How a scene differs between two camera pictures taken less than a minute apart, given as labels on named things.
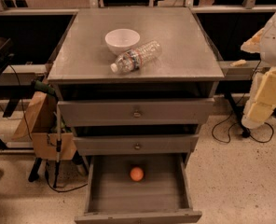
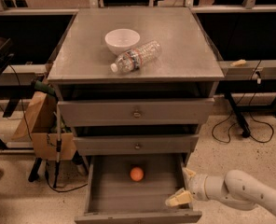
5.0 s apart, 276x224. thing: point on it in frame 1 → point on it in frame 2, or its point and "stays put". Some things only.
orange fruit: (136, 174) stays put
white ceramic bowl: (121, 39) stays put
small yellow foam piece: (239, 63) stays put
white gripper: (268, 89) → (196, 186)
